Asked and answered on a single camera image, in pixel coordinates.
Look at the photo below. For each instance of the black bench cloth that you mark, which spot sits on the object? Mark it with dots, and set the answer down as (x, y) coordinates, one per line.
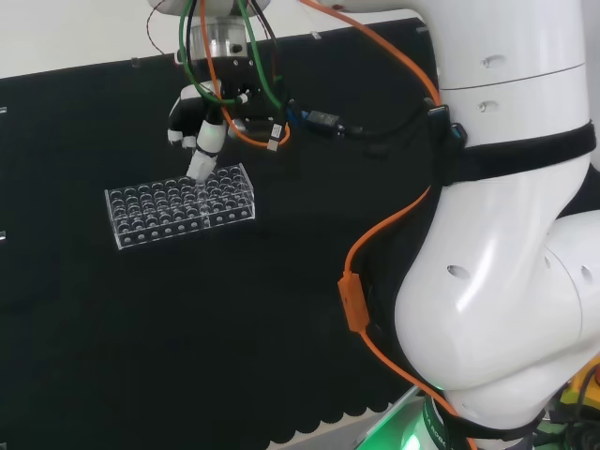
(140, 328)

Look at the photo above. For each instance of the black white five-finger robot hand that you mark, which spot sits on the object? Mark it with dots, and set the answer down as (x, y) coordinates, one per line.
(208, 140)

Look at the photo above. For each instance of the clear glass test tube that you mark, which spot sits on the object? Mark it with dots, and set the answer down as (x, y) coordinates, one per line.
(203, 199)

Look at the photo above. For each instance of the clear plastic test tube rack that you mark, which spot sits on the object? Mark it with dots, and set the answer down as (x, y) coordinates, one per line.
(154, 211)

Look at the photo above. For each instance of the silver usb plug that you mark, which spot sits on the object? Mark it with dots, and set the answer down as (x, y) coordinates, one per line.
(275, 138)

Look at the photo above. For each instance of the yellow stop button box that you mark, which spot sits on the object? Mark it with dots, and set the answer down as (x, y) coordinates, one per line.
(581, 389)

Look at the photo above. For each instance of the black blue usb adapter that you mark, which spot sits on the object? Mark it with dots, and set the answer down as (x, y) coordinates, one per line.
(323, 119)

